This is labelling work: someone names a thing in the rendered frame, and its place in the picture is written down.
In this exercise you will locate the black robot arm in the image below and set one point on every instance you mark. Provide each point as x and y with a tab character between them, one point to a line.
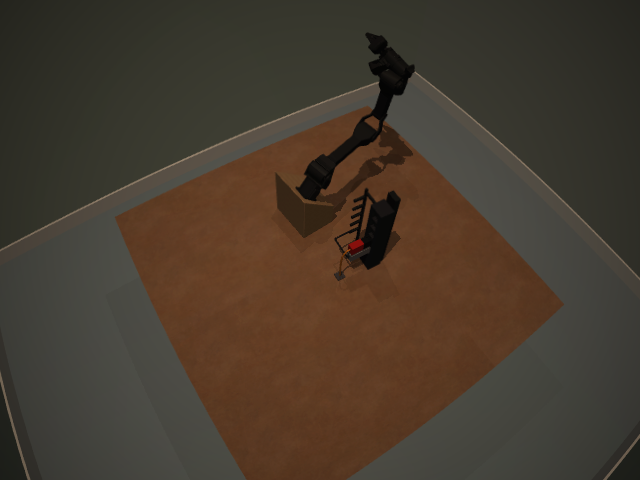
392	82

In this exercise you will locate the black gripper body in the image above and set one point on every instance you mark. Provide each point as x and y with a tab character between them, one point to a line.
389	54

